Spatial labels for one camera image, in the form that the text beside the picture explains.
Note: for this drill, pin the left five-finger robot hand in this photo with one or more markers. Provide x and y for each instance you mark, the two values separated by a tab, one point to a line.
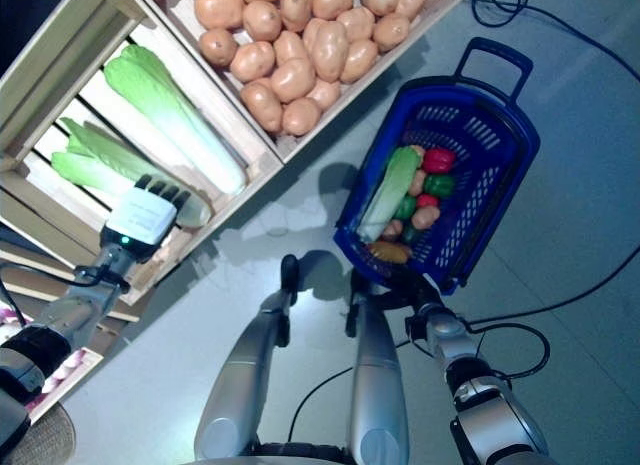
142	217

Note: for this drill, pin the right five-finger robot hand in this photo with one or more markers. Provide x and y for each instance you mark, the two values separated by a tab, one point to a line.
415	295

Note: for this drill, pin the large napa cabbage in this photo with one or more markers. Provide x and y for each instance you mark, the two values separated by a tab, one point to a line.
165	105

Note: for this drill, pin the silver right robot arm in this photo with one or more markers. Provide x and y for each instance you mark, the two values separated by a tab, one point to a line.
450	335

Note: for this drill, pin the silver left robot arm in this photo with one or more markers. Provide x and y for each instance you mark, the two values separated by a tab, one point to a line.
75	310

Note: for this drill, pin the blue plastic shopping basket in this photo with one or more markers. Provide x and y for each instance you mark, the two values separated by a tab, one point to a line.
500	185

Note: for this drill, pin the woven wicker basket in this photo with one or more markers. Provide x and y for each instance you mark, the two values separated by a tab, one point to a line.
45	440

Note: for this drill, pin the green bell pepper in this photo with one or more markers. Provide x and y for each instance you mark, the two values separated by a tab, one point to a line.
412	233
406	207
439	185

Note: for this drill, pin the small red pepper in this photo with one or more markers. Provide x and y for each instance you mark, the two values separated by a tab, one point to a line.
428	201

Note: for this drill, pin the red bell pepper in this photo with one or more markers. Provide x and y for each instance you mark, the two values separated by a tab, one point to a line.
439	160

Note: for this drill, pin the slatted wooden cabbage crate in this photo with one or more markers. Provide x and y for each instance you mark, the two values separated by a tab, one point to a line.
220	100

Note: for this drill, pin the purple and white onion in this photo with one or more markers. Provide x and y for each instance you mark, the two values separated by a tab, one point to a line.
59	372
76	357
47	388

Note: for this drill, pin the silver left robot leg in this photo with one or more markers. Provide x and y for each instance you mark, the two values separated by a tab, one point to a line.
240	375

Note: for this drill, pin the wooden potato crate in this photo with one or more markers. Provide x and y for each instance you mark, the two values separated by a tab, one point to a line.
345	102

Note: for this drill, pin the grey robot torso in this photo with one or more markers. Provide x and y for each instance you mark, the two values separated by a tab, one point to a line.
280	457

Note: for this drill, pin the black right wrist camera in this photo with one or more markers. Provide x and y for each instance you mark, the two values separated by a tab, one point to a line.
415	327

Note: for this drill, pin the wooden display shelf frame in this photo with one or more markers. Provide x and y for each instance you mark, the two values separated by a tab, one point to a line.
122	315

